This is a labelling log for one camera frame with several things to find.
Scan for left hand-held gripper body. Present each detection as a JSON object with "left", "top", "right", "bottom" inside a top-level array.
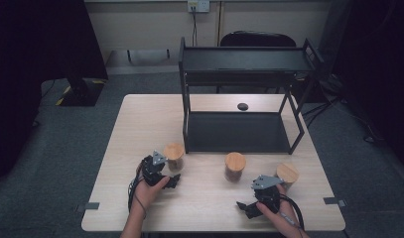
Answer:
[{"left": 141, "top": 150, "right": 169, "bottom": 187}]

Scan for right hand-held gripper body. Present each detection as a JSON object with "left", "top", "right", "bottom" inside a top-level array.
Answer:
[{"left": 250, "top": 175, "right": 285, "bottom": 214}]

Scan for person's left hand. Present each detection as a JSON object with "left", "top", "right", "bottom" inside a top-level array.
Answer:
[{"left": 133, "top": 163, "right": 171, "bottom": 212}]

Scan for person's right hand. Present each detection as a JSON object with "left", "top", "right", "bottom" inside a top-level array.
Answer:
[{"left": 255, "top": 183, "right": 304, "bottom": 233}]

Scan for glass jar with wooden lid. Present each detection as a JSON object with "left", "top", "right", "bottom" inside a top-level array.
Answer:
[
  {"left": 163, "top": 142, "right": 186, "bottom": 174},
  {"left": 275, "top": 162, "right": 301, "bottom": 191},
  {"left": 223, "top": 151, "right": 248, "bottom": 183}
]

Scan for grey tape strip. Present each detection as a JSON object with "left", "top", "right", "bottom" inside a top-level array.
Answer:
[
  {"left": 323, "top": 196, "right": 348, "bottom": 208},
  {"left": 75, "top": 201, "right": 101, "bottom": 213}
]

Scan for black two-tier metal shelf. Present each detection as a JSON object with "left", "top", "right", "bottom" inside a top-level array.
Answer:
[{"left": 178, "top": 36, "right": 325, "bottom": 156}]

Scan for black stand base yellow tape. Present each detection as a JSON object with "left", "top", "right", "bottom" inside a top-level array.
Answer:
[{"left": 55, "top": 76, "right": 107, "bottom": 108}]

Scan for black curtain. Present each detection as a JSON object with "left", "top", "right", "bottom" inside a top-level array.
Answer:
[{"left": 0, "top": 0, "right": 109, "bottom": 182}]

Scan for black chair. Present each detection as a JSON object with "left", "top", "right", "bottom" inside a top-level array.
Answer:
[{"left": 216, "top": 30, "right": 299, "bottom": 95}]

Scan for dark curtain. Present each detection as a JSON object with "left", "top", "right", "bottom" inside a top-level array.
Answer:
[{"left": 321, "top": 0, "right": 404, "bottom": 168}]

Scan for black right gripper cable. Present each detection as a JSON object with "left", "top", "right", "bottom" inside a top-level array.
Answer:
[{"left": 278, "top": 193, "right": 306, "bottom": 231}]

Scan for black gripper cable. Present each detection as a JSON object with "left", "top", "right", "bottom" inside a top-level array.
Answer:
[
  {"left": 127, "top": 158, "right": 148, "bottom": 220},
  {"left": 278, "top": 193, "right": 306, "bottom": 231}
]

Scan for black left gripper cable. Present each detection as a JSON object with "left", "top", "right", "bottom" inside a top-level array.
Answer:
[{"left": 127, "top": 158, "right": 148, "bottom": 220}]

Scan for black floor cables and stand legs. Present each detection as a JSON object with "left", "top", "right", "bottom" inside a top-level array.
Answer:
[{"left": 301, "top": 72, "right": 387, "bottom": 145}]

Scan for black wall socket cable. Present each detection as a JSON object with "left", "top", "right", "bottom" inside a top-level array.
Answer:
[{"left": 190, "top": 5, "right": 200, "bottom": 48}]

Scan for white wall pipe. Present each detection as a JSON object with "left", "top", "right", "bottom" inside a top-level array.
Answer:
[{"left": 216, "top": 1, "right": 225, "bottom": 48}]

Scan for white wall socket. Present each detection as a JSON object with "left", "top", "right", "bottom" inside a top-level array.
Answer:
[{"left": 187, "top": 0, "right": 211, "bottom": 14}]

